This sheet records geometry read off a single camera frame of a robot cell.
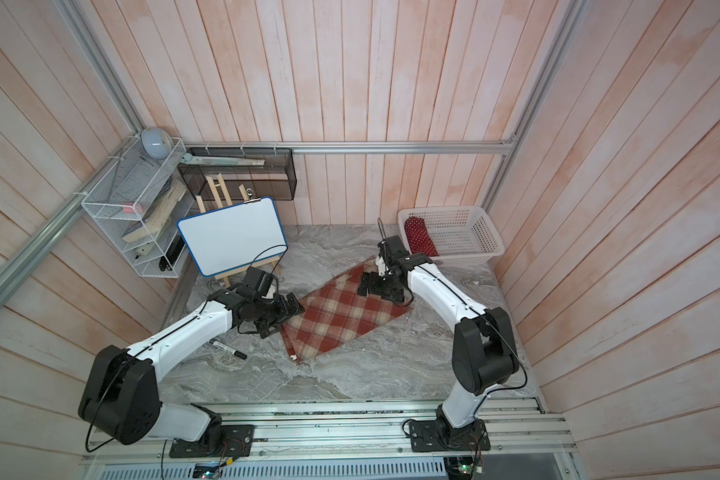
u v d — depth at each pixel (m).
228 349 0.88
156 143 0.82
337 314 0.95
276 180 1.06
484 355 0.46
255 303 0.66
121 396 0.42
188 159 0.89
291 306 0.78
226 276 0.98
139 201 0.77
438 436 0.73
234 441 0.73
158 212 0.80
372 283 0.78
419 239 1.11
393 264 0.69
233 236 0.90
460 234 1.18
